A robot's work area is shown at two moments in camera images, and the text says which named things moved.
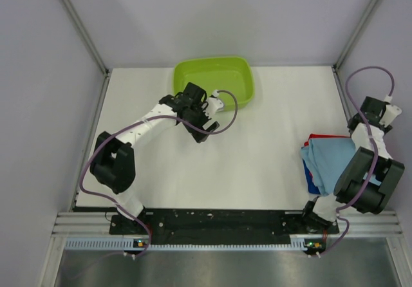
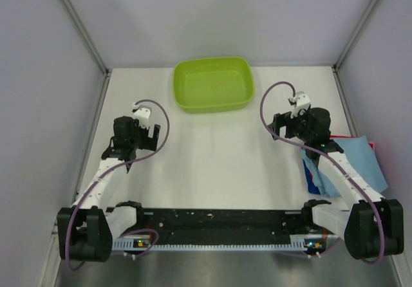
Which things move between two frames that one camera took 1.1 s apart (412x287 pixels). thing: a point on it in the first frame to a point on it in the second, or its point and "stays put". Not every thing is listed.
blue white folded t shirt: (313, 190) stays put
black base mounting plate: (221, 225) stays put
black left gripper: (201, 107) to (149, 143)
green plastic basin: (232, 74) stays put
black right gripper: (385, 129) to (284, 120)
